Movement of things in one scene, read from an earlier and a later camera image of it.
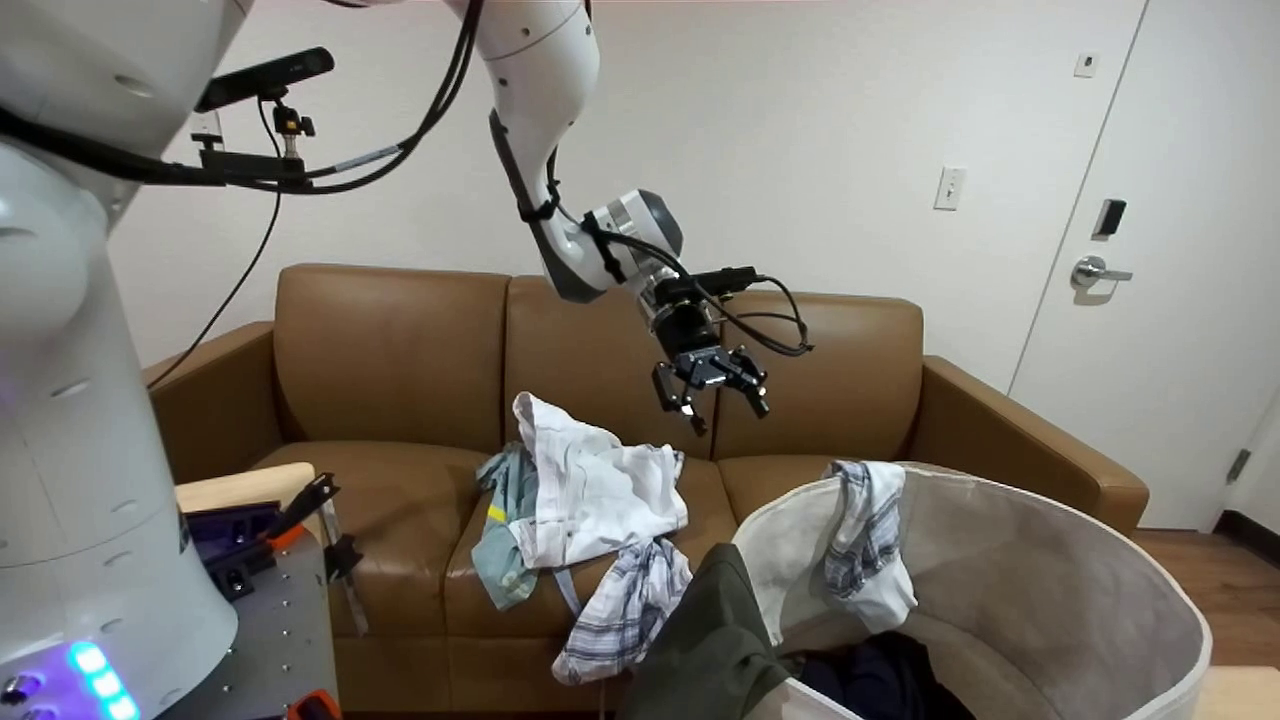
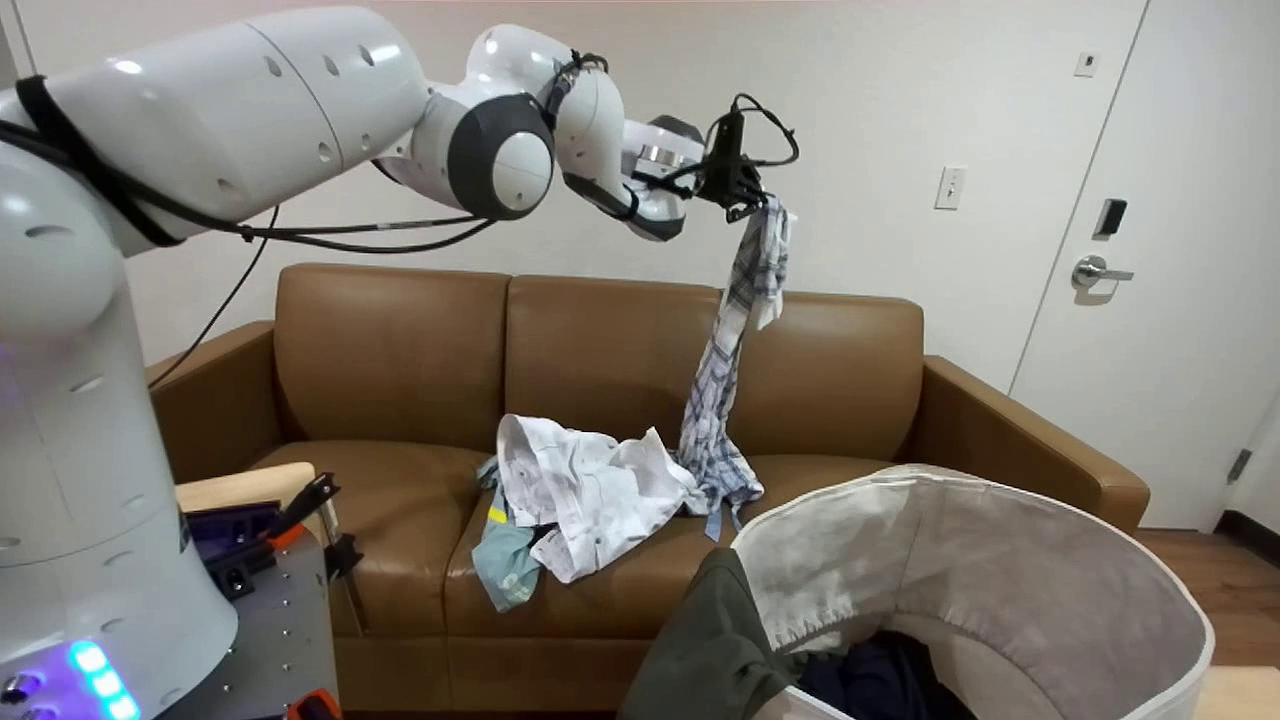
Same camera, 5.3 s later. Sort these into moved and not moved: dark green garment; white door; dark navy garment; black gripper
Moved: black gripper
Not moved: dark green garment; white door; dark navy garment
